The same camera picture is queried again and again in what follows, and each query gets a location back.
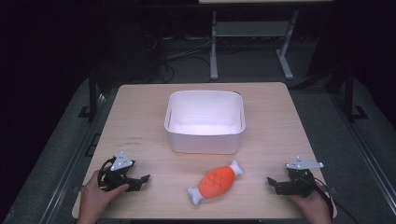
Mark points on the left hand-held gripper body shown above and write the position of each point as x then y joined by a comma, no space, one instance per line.
116,179

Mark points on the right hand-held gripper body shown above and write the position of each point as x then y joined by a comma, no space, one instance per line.
300,183

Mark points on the person's right hand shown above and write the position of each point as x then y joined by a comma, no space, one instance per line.
313,207

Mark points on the person's left hand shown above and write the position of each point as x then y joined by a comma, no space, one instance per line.
95,199

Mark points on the orange plush meat toy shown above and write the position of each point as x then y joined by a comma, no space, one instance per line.
215,182

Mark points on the white plastic bin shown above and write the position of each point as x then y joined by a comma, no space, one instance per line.
205,124

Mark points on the black metal stand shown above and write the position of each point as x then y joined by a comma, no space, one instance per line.
92,99
350,93

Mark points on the white metal table frame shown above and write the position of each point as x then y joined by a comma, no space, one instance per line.
251,29

